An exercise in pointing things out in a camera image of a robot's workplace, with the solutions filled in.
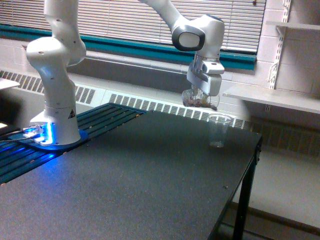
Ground white upper wall shelf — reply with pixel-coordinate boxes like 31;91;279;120
265;21;320;31

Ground clear empty plastic cup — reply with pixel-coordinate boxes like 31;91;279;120
208;113;233;148

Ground gripper finger in cup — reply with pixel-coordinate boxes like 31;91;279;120
200;92;208;103

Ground white baseboard radiator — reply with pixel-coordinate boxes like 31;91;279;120
0;57;252;131

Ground teal window sill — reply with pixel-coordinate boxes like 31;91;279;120
0;24;257;70

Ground white lower wall shelf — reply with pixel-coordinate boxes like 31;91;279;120
223;84;320;114

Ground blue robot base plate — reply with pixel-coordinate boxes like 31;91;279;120
18;130;89;152

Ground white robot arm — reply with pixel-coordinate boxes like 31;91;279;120
24;0;225;147

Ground white shelf wall rail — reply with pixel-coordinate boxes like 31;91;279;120
268;0;292;90

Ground white window blinds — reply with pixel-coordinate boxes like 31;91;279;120
0;0;266;53

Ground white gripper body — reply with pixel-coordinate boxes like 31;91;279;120
187;55;225;97

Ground white board at left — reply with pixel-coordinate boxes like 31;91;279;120
0;78;20;90

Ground black table leg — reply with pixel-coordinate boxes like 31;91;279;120
232;137;263;240

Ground blue slotted rail bed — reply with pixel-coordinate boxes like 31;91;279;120
0;103;145;184

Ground white wall shelf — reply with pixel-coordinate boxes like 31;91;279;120
223;84;320;114
265;21;320;31

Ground clear cup with candies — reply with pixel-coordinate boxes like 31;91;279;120
181;85;220;111

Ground black cables at base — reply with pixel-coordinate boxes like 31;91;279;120
0;127;35;143

